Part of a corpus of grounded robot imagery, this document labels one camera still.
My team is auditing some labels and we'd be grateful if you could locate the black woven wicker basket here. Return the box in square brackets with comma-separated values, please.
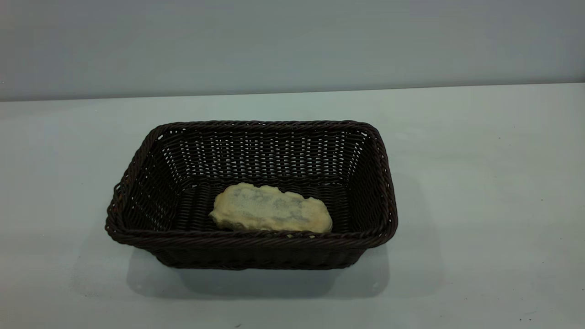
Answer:
[105, 120, 399, 270]

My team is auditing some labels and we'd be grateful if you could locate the ridged golden bread loaf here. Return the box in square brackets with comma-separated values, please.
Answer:
[209, 182, 333, 234]

